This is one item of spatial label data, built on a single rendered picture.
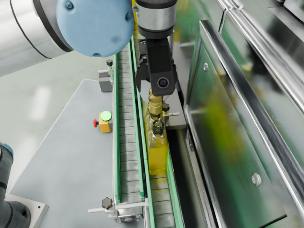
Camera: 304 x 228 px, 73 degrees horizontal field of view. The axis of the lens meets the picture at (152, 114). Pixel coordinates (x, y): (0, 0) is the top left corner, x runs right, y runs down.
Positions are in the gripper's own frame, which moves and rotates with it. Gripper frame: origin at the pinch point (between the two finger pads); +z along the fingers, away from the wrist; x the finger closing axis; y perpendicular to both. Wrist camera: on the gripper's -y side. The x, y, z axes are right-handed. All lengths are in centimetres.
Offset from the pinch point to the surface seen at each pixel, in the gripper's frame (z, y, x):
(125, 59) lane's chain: 29, 58, 8
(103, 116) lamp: 31.4, 22.2, 19.9
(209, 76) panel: -8.1, -1.1, -12.5
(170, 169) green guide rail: 20.1, -10.8, -3.4
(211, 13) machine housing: -19.0, 6.9, -12.8
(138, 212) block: 28.1, -20.0, 7.5
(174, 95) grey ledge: 28.6, 28.3, -12.8
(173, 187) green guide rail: 20.1, -16.4, -3.4
